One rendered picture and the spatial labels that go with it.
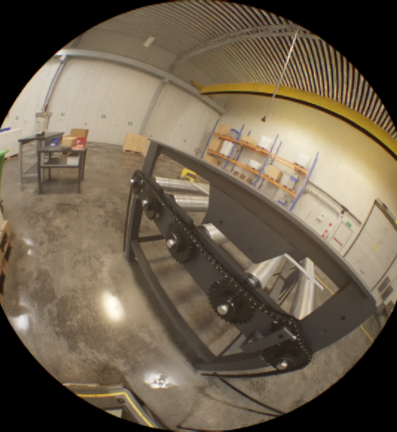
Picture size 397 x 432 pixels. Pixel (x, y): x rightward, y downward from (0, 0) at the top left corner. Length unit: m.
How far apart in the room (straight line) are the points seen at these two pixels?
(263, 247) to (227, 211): 0.16
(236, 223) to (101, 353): 1.21
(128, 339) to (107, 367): 0.31
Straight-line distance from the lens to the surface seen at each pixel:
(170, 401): 1.28
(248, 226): 0.40
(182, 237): 0.49
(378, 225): 10.94
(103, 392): 0.93
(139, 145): 7.82
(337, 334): 0.53
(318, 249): 0.38
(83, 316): 1.28
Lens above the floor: 1.19
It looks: 25 degrees down
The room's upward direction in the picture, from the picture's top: 25 degrees clockwise
